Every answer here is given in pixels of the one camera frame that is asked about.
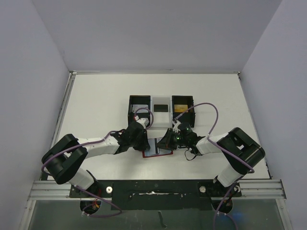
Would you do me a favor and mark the red leather card holder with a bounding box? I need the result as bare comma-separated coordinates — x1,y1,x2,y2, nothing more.
142,138,173,158

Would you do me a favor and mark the silver VIP card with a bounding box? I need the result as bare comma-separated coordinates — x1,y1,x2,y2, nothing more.
155,148,173,156

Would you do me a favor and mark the silver magnetic stripe card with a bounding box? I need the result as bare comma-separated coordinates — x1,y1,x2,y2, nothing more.
132,104,149,113

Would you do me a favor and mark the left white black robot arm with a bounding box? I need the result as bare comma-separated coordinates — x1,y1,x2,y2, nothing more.
41,120,150,197

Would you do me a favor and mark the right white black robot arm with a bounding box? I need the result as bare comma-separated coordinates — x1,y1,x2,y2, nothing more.
157,123,265,196

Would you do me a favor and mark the gold VIP card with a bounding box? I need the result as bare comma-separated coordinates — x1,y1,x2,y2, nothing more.
174,104,188,113

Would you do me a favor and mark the black card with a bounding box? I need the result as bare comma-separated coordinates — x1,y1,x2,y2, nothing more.
153,104,169,113

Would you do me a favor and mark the right black bin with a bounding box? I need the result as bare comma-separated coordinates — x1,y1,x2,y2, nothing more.
171,95,195,127

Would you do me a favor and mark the black bin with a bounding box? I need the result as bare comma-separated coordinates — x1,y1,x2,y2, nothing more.
171,95,195,127
128,95,151,127

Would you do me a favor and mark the white middle bin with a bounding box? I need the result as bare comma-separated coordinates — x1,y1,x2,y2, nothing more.
151,95,172,129

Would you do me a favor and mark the left black bin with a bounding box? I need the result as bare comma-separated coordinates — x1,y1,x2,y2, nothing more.
128,95,151,127

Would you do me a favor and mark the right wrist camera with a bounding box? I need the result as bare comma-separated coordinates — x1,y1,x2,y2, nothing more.
173,119,191,133

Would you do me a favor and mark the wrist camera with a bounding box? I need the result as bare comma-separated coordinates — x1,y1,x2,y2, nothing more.
134,116,149,129
173,119,191,133

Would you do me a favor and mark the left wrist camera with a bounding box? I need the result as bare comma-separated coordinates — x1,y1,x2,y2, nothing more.
134,116,149,129

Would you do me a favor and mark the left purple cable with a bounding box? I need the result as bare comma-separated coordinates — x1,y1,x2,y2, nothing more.
41,107,154,218

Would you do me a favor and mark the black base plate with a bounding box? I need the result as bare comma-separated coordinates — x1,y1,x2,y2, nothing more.
69,180,242,214

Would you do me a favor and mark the aluminium left rail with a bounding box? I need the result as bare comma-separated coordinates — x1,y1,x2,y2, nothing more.
42,70,77,173

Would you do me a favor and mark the aluminium rail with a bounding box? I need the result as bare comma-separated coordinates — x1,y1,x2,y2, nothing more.
27,178,287,201
42,70,77,173

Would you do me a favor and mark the aluminium front rail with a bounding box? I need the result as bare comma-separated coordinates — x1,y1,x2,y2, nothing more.
27,178,287,201

